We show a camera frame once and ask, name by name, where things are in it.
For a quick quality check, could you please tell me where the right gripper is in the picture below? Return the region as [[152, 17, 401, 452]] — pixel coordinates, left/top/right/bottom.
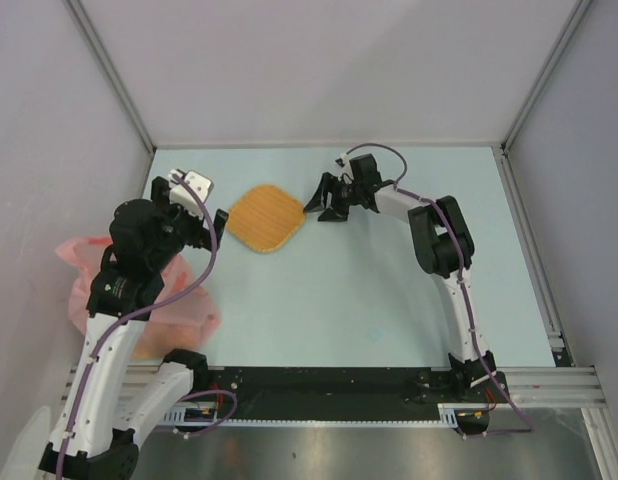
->
[[303, 173, 363, 224]]

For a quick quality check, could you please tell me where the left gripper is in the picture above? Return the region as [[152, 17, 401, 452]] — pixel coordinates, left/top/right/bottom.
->
[[148, 177, 227, 270]]

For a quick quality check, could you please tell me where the woven bamboo tray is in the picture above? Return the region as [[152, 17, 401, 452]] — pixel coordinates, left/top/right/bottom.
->
[[226, 184, 306, 254]]

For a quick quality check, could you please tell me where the pink plastic bag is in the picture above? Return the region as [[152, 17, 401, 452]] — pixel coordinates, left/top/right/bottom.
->
[[55, 237, 221, 361]]

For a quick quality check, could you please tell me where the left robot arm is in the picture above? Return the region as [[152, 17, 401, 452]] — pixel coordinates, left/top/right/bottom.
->
[[39, 169, 238, 479]]

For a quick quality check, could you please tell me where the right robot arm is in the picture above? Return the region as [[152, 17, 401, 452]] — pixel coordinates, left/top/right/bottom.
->
[[304, 154, 509, 401]]

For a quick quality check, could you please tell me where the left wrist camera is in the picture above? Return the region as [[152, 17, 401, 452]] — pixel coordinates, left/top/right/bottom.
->
[[168, 169, 214, 218]]

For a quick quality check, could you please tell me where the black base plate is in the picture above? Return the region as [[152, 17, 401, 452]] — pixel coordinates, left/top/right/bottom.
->
[[193, 367, 504, 422]]

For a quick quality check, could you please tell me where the white cable duct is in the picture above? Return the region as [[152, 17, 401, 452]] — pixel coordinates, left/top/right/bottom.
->
[[161, 403, 490, 429]]

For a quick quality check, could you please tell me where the aluminium frame rail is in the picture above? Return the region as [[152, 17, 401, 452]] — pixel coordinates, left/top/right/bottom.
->
[[60, 364, 607, 409]]

